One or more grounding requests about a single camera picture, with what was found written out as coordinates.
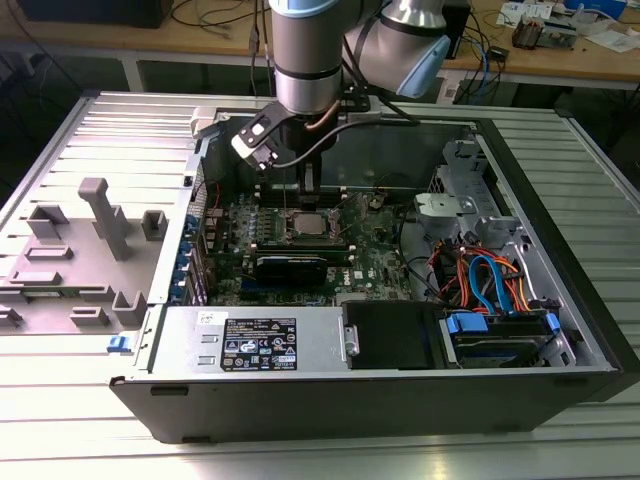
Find black metal mounting bracket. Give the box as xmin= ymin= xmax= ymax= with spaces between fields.
xmin=338 ymin=85 xmax=386 ymax=125

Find grey plastic parts rack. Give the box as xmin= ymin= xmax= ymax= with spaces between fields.
xmin=0 ymin=177 xmax=169 ymax=336

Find grey device on desk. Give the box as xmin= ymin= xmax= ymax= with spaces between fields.
xmin=542 ymin=17 xmax=590 ymax=51

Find finned heatsink on desk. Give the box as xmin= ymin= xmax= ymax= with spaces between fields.
xmin=512 ymin=13 xmax=547 ymax=50

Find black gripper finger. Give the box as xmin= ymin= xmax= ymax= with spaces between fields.
xmin=298 ymin=167 xmax=322 ymax=211

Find silver CPU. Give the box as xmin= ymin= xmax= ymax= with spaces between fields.
xmin=292 ymin=212 xmax=331 ymax=239

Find blue flat wire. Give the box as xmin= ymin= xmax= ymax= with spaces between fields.
xmin=468 ymin=253 xmax=519 ymax=317

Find wooden desk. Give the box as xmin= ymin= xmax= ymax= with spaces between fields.
xmin=0 ymin=0 xmax=640 ymax=84

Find black monitor stand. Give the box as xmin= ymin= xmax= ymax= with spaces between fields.
xmin=442 ymin=0 xmax=472 ymax=60

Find hard disk in blue carrier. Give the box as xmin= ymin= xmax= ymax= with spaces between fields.
xmin=438 ymin=308 xmax=564 ymax=370

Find black RAM slot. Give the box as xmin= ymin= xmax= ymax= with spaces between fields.
xmin=254 ymin=197 xmax=349 ymax=207
xmin=252 ymin=241 xmax=350 ymax=251
xmin=254 ymin=184 xmax=347 ymax=194
xmin=253 ymin=254 xmax=355 ymax=267

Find open black PC case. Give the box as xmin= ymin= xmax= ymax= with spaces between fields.
xmin=108 ymin=104 xmax=640 ymax=445

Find printed white papers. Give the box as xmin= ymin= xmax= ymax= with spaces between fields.
xmin=497 ymin=1 xmax=556 ymax=27

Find black camera cable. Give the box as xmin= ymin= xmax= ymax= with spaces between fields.
xmin=272 ymin=118 xmax=354 ymax=169

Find silver metal drive cage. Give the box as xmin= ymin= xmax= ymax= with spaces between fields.
xmin=413 ymin=138 xmax=531 ymax=251

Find green motherboard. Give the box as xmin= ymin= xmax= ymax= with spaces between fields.
xmin=204 ymin=192 xmax=417 ymax=307

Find silver metal latch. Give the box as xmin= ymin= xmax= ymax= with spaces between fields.
xmin=339 ymin=323 xmax=360 ymax=356

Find plain white sheet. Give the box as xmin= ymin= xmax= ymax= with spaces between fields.
xmin=584 ymin=27 xmax=640 ymax=55

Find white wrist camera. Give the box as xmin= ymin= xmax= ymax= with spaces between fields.
xmin=230 ymin=102 xmax=280 ymax=172

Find black box on desk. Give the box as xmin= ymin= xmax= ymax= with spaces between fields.
xmin=19 ymin=0 xmax=174 ymax=29

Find silver power supply with label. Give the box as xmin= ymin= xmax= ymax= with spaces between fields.
xmin=149 ymin=305 xmax=346 ymax=374

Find CPU socket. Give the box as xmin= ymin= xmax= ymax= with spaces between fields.
xmin=282 ymin=207 xmax=349 ymax=247

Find black graphics card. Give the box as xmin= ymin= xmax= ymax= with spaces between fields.
xmin=254 ymin=254 xmax=330 ymax=287

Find red orange wire bundle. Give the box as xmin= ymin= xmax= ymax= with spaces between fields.
xmin=429 ymin=239 xmax=484 ymax=307

